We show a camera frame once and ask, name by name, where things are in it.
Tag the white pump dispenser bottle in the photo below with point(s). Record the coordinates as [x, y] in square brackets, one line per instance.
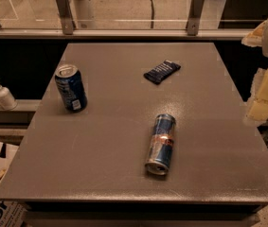
[7, 100]

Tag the red bull can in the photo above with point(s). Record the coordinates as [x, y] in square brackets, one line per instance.
[161, 146]

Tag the metal railing bracket left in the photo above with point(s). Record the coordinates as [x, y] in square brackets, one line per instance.
[66, 16]

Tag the metal railing bracket right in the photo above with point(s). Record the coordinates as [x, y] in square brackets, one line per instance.
[194, 17]

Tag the blue pepsi can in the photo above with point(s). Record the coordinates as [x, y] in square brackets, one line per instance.
[70, 86]

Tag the dark blue rxbar wrapper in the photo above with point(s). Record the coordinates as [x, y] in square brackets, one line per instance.
[162, 71]

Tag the metal railing bracket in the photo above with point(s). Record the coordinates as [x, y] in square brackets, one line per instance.
[66, 16]
[194, 17]

